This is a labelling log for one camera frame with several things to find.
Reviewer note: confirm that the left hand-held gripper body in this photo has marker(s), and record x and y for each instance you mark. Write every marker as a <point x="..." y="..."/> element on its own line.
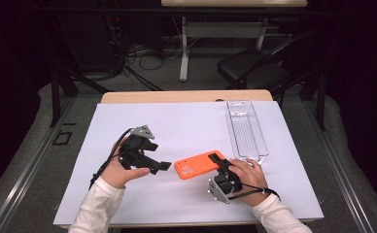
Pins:
<point x="133" y="155"/>

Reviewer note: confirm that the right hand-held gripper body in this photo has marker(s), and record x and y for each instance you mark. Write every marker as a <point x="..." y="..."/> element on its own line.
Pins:
<point x="223" y="186"/>

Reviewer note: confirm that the orange phone case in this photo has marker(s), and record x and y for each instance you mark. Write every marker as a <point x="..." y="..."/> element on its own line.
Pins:
<point x="194" y="165"/>

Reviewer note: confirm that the clear plastic packaging tray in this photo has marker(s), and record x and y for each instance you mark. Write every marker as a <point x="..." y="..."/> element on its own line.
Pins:
<point x="246" y="132"/>

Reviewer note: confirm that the person's left hand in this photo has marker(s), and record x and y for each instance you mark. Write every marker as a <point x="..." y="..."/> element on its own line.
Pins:
<point x="118" y="174"/>

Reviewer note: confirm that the person's right hand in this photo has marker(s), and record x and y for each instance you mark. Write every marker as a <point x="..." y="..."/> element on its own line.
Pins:
<point x="253" y="176"/>

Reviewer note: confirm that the white paper sheet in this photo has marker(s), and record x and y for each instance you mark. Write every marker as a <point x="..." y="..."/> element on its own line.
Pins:
<point x="177" y="200"/>

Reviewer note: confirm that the black metal stand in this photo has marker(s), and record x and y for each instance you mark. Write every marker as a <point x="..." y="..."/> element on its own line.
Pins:
<point x="321" y="100"/>
<point x="55" y="97"/>

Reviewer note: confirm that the black folding chair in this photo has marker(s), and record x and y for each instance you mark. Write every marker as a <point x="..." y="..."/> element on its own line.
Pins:
<point x="254" y="69"/>

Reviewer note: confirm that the white-legged desk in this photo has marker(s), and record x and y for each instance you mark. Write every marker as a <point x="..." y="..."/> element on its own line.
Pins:
<point x="222" y="29"/>

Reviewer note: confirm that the metal floor rail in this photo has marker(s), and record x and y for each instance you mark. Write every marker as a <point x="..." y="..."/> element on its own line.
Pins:
<point x="342" y="174"/>
<point x="27" y="174"/>

